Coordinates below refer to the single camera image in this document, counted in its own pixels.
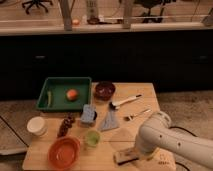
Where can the metal fork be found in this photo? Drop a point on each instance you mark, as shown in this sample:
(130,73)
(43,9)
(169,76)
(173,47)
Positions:
(131,117)

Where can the orange peach fruit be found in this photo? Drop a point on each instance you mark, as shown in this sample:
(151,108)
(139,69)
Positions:
(72,94)

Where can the small orange object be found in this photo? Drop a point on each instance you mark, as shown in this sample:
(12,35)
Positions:
(75,22)

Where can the black office chair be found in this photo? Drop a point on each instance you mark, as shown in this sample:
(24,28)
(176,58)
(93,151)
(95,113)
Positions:
(38,3)
(149,5)

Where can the orange red bowl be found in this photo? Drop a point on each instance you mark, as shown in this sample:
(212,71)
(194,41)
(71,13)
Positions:
(63,153)

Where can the wooden post left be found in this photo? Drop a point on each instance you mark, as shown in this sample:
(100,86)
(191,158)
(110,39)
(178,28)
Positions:
(66,14)

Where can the dark grape bunch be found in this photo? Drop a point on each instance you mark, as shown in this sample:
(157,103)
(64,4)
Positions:
(66,125)

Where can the black whiteboard eraser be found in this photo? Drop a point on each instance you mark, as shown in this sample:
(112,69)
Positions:
(125,156)

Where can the wooden post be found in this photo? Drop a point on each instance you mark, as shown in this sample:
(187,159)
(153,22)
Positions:
(66,14)
(127,15)

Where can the dark maroon bowl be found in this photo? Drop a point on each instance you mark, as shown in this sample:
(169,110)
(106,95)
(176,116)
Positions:
(104,90)

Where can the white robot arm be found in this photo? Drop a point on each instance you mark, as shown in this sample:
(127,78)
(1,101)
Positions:
(155,132)

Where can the white cup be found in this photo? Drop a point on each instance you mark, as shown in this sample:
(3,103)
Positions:
(37,126)

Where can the wooden post right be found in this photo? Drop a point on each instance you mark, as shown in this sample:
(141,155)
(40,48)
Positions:
(127,15)

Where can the small green cup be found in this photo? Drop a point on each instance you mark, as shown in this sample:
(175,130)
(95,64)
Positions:
(92,138)

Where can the white handled brush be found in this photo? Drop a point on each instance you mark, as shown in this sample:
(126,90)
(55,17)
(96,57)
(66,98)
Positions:
(117,104)

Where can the blue sponge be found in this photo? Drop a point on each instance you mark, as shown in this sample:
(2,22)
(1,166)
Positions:
(89,115)

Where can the grey blue cloth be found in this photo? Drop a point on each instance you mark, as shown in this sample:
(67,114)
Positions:
(109,122)

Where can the black office chair right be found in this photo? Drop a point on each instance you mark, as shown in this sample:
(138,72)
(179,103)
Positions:
(149,5)

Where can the green plastic tray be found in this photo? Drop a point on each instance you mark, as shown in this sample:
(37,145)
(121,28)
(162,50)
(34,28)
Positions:
(59,86)

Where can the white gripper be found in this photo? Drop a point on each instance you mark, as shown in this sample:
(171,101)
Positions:
(145,155)

